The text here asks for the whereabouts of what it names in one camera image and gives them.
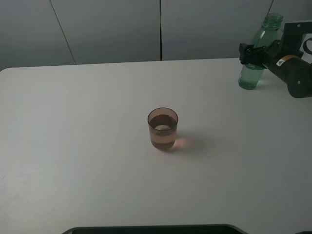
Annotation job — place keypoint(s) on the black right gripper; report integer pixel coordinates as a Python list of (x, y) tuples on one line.
[(284, 62)]

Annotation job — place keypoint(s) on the green transparent water bottle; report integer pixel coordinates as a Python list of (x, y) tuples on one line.
[(268, 32)]

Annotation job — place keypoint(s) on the pink translucent plastic cup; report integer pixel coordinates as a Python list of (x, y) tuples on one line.
[(162, 123)]

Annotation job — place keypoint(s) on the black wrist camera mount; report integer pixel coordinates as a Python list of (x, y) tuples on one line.
[(297, 39)]

